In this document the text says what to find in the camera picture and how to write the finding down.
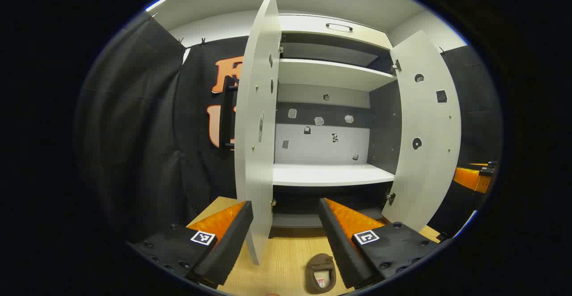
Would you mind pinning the ceiling light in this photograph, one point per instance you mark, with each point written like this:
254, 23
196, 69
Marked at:
155, 4

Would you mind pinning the white shoe cabinet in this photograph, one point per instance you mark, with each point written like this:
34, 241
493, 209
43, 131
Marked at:
313, 153

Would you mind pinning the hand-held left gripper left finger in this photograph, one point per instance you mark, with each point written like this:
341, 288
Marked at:
232, 242

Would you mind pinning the white cabinet door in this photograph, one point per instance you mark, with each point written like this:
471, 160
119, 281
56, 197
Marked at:
254, 184
424, 175

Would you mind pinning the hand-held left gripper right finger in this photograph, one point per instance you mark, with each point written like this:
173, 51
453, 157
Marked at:
337, 247

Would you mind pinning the brown fuzzy shoe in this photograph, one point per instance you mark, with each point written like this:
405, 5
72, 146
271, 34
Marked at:
319, 260

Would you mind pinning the black backdrop cloth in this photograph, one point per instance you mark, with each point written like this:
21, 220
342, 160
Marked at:
147, 130
473, 108

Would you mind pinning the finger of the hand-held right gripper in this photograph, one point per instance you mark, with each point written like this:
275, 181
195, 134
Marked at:
467, 177

